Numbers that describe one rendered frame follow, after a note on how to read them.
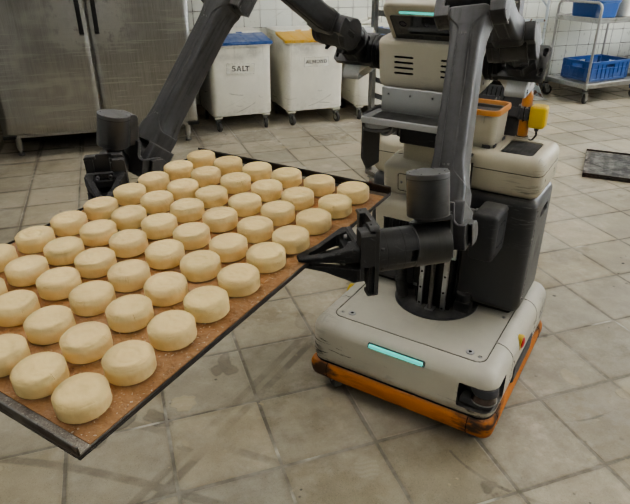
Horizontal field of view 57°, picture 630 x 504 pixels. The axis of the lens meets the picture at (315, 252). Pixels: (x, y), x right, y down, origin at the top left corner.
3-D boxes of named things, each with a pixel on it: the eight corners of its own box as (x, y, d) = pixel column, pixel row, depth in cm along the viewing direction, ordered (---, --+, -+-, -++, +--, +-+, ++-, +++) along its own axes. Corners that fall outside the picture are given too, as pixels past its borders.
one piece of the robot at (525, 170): (394, 273, 239) (408, 62, 200) (530, 311, 213) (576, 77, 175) (355, 311, 213) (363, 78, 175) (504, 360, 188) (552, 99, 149)
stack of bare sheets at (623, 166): (648, 185, 380) (649, 181, 378) (581, 176, 395) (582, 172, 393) (644, 159, 428) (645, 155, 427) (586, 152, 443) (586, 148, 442)
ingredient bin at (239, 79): (214, 134, 487) (206, 37, 453) (199, 117, 540) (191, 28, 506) (276, 128, 505) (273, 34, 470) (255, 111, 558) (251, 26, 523)
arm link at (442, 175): (478, 239, 85) (419, 236, 89) (479, 160, 81) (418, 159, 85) (458, 265, 75) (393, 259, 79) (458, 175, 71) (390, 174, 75)
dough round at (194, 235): (209, 231, 83) (207, 219, 82) (212, 248, 79) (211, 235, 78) (173, 236, 82) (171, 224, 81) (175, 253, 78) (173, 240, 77)
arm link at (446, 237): (460, 266, 77) (442, 254, 83) (461, 216, 75) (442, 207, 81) (411, 273, 76) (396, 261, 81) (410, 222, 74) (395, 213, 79)
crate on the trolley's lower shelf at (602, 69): (596, 72, 641) (600, 53, 632) (626, 78, 611) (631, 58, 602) (559, 77, 618) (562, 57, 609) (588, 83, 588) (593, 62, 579)
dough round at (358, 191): (342, 190, 94) (342, 179, 93) (372, 194, 92) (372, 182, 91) (333, 203, 90) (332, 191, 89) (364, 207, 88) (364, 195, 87)
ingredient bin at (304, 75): (287, 127, 507) (285, 34, 472) (267, 111, 560) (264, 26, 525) (345, 122, 523) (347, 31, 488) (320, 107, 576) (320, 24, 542)
